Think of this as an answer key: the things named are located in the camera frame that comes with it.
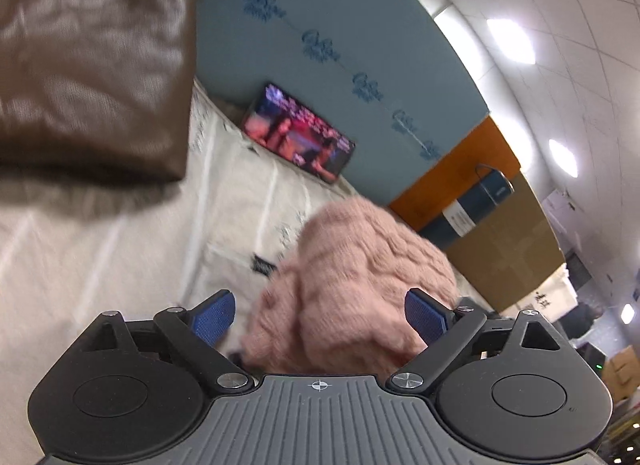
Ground pink knitted sweater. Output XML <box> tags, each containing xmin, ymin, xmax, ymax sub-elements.
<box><xmin>240</xmin><ymin>196</ymin><xmax>460</xmax><ymax>378</ymax></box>

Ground smartphone playing video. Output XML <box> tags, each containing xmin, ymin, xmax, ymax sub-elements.
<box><xmin>241</xmin><ymin>83</ymin><xmax>356</xmax><ymax>185</ymax></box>

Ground white printed shopping bag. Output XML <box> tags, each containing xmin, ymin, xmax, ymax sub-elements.
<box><xmin>516</xmin><ymin>263</ymin><xmax>578</xmax><ymax>323</ymax></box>

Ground stacked cardboard boxes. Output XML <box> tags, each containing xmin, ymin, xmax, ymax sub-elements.
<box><xmin>602</xmin><ymin>346</ymin><xmax>640</xmax><ymax>404</ymax></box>

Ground man in dark jacket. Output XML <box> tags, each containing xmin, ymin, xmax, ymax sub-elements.
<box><xmin>559</xmin><ymin>301</ymin><xmax>605</xmax><ymax>341</ymax></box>

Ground dark teal thermos bottle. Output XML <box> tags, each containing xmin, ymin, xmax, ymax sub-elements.
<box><xmin>419</xmin><ymin>164</ymin><xmax>514</xmax><ymax>251</ymax></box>

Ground brown cardboard sheet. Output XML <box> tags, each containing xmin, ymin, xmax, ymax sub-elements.
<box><xmin>446</xmin><ymin>174</ymin><xmax>565</xmax><ymax>312</ymax></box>

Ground blue foam board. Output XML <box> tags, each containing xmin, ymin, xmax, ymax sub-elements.
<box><xmin>196</xmin><ymin>0</ymin><xmax>488</xmax><ymax>205</ymax></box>

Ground orange wooden board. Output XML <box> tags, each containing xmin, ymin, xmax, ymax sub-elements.
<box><xmin>388</xmin><ymin>116</ymin><xmax>521</xmax><ymax>231</ymax></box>

